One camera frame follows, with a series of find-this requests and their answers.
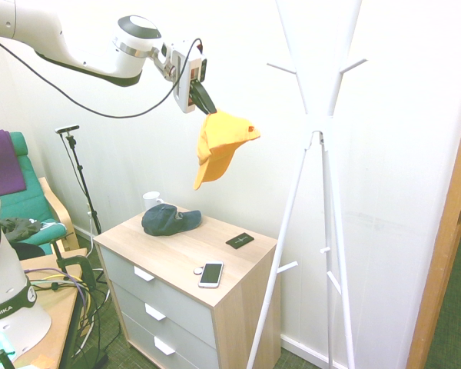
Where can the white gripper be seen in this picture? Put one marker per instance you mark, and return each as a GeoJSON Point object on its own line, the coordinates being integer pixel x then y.
{"type": "Point", "coordinates": [184, 73]}

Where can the orange baseball cap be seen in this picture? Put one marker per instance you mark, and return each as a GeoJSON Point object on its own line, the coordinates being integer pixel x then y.
{"type": "Point", "coordinates": [219, 146]}

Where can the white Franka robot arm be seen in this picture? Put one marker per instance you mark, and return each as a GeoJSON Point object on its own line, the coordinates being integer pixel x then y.
{"type": "Point", "coordinates": [92, 54]}

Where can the dark blue baseball cap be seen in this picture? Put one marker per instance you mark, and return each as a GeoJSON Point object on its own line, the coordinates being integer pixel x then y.
{"type": "Point", "coordinates": [165, 221]}

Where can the white mug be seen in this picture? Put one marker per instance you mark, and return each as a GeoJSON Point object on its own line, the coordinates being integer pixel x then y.
{"type": "Point", "coordinates": [150, 199]}

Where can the white coat stand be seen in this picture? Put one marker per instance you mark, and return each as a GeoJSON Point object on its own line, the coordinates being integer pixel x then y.
{"type": "Point", "coordinates": [319, 123]}

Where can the black tripod stand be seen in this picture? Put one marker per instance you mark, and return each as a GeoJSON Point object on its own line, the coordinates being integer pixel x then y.
{"type": "Point", "coordinates": [82, 180]}

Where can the black card wallet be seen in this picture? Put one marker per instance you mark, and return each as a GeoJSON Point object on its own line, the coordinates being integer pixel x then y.
{"type": "Point", "coordinates": [240, 240]}

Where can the small round silver coin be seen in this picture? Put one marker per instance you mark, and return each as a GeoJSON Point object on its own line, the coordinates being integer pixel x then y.
{"type": "Point", "coordinates": [197, 271]}

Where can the white smartphone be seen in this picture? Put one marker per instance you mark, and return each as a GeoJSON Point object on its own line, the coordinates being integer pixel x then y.
{"type": "Point", "coordinates": [211, 273]}

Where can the wooden chest of drawers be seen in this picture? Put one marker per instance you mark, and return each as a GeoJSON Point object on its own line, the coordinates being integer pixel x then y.
{"type": "Point", "coordinates": [246, 292]}

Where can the green wooden armchair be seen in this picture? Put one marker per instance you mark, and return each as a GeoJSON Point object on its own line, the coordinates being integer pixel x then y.
{"type": "Point", "coordinates": [30, 203]}

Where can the black screw clamp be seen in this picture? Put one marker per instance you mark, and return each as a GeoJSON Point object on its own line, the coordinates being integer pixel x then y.
{"type": "Point", "coordinates": [85, 269]}

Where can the grey drawer front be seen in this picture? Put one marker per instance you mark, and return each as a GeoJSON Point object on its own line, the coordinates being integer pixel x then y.
{"type": "Point", "coordinates": [176, 303]}
{"type": "Point", "coordinates": [138, 338]}
{"type": "Point", "coordinates": [184, 342]}

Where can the purple cloth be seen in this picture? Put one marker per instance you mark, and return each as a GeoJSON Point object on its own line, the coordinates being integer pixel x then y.
{"type": "Point", "coordinates": [0, 165]}

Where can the dark crumpled garment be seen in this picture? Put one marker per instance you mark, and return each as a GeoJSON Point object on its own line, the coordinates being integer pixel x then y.
{"type": "Point", "coordinates": [17, 227]}

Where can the orange sticky note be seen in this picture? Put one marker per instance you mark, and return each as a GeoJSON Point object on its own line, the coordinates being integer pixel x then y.
{"type": "Point", "coordinates": [43, 362]}

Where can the red wrist camera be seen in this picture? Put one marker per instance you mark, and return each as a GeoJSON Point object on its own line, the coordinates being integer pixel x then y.
{"type": "Point", "coordinates": [203, 69]}

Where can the black camera bar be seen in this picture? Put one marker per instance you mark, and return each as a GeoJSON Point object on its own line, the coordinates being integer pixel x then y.
{"type": "Point", "coordinates": [67, 129]}

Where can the wooden door frame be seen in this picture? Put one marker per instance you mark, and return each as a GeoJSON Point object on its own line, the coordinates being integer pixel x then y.
{"type": "Point", "coordinates": [442, 250]}

